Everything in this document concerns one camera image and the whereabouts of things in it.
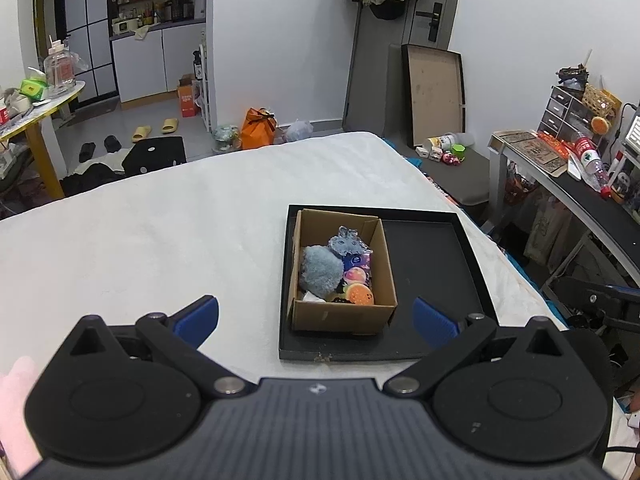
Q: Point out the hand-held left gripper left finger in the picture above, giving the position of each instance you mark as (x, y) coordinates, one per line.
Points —
(197, 317)

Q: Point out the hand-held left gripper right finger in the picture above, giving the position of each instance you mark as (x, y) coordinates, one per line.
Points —
(435, 320)

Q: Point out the orange slice plush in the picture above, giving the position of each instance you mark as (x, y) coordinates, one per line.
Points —
(360, 294)

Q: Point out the pink yellow soft ball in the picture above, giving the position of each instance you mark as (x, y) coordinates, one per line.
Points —
(356, 276)

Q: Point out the brown cardboard box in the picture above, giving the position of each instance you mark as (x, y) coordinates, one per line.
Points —
(340, 317)

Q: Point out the blue packet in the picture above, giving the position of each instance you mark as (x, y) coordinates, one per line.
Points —
(356, 261)

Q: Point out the white tissue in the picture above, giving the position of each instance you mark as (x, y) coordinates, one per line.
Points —
(312, 297)

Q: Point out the grey bunny plush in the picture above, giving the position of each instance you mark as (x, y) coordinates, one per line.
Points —
(345, 245)

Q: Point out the grey fluffy plush ball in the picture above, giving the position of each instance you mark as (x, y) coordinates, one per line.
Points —
(320, 267)

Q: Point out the black rectangular tray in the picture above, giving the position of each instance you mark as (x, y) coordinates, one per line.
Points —
(430, 270)

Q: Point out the beige hanging tote bag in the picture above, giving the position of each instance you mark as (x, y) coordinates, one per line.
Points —
(545, 230)

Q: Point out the grey low bench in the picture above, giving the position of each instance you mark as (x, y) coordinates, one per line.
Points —
(465, 180)

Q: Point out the teal cloth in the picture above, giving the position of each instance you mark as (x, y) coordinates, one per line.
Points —
(414, 161)

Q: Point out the red pink toy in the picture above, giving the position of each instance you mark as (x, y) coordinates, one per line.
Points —
(451, 158)

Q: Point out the black chair with blue trim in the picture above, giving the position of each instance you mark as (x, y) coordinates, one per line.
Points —
(600, 300)

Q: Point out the small white box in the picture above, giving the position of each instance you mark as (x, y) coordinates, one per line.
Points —
(424, 152)

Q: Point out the green plastic toy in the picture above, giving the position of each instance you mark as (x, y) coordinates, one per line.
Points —
(458, 149)

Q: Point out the black clothing pile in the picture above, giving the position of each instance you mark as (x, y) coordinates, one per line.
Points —
(95, 175)

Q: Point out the white round can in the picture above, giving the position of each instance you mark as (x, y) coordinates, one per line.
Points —
(450, 141)

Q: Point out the green patterned plastic bag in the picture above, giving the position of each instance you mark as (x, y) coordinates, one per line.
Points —
(226, 137)

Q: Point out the yellow slipper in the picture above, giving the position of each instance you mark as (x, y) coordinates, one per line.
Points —
(141, 134)
(170, 126)

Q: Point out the black top desk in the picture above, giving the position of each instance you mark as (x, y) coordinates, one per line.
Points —
(595, 210)

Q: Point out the orange gift bag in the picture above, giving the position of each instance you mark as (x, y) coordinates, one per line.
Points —
(257, 132)

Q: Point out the black slipper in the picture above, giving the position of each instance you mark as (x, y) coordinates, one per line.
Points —
(87, 152)
(112, 142)

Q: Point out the brown puzzle board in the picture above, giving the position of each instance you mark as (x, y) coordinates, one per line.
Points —
(530, 149)

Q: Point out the pink cloth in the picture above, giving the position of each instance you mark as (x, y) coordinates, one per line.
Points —
(17, 420)

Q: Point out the white plastic bag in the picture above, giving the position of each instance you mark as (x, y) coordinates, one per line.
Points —
(299, 131)

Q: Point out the orange cardboard box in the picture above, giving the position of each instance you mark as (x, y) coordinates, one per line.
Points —
(187, 100)

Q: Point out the white narrow rack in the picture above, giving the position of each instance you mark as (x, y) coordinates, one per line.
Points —
(202, 95)

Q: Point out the red label water bottle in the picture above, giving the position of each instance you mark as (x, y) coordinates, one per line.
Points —
(590, 157)

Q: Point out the grey drawer organizer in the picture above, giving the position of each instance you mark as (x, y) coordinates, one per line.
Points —
(560, 110)

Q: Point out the yellow wooden table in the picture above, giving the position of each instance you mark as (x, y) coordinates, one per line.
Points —
(37, 130)

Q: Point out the grey room door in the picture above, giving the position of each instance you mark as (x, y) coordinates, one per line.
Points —
(390, 75)

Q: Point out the orange round plush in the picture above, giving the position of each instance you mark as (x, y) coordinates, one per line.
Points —
(601, 125)

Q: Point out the white kitchen cabinet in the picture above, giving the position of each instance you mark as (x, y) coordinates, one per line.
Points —
(145, 65)

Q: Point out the wicker basket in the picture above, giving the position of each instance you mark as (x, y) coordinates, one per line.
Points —
(600, 101)

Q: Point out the green tissue packet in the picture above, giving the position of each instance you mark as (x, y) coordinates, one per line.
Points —
(35, 90)

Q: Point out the clear plastic bottle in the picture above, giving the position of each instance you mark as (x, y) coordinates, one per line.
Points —
(60, 70)

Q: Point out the black framed sliding door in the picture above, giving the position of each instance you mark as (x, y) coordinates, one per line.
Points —
(85, 25)

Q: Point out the brown board in black frame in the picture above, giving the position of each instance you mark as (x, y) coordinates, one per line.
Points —
(435, 95)

